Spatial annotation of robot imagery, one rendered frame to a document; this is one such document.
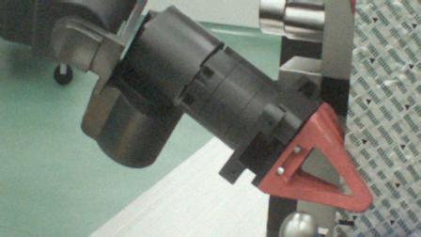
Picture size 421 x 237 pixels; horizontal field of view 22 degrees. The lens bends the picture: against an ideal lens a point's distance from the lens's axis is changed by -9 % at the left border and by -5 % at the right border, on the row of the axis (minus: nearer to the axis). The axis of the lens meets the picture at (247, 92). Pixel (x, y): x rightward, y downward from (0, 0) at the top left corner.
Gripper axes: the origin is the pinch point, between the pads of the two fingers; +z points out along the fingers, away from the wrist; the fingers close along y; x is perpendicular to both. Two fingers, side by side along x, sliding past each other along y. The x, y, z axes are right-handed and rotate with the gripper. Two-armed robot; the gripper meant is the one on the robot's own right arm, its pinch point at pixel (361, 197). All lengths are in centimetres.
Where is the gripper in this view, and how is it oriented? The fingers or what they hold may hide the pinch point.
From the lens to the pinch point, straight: 83.4
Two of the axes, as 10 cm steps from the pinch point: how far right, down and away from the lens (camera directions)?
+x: 5.4, -7.7, -3.4
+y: -2.9, 2.1, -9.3
